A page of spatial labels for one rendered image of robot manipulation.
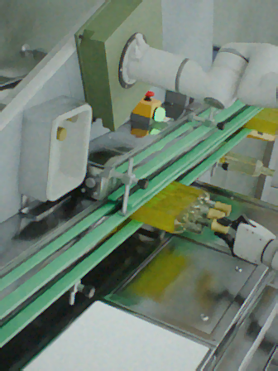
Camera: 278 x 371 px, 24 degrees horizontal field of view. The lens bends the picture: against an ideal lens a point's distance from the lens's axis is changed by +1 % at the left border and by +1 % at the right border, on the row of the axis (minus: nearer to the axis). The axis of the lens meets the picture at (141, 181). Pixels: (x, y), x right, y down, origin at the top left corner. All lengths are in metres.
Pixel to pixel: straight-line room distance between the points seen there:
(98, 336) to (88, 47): 0.72
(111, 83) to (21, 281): 0.59
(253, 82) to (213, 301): 0.59
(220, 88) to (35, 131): 0.48
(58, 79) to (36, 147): 0.20
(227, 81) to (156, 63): 0.20
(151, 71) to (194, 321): 0.66
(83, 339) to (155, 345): 0.17
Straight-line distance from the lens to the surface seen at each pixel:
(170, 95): 2.38
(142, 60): 1.79
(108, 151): 1.89
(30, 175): 1.66
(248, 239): 1.84
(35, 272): 1.53
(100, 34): 1.72
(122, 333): 1.64
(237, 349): 1.68
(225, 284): 1.90
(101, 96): 1.82
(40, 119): 1.59
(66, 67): 1.73
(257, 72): 1.66
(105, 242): 1.80
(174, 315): 1.73
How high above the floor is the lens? 1.61
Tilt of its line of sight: 21 degrees down
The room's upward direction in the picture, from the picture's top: 108 degrees clockwise
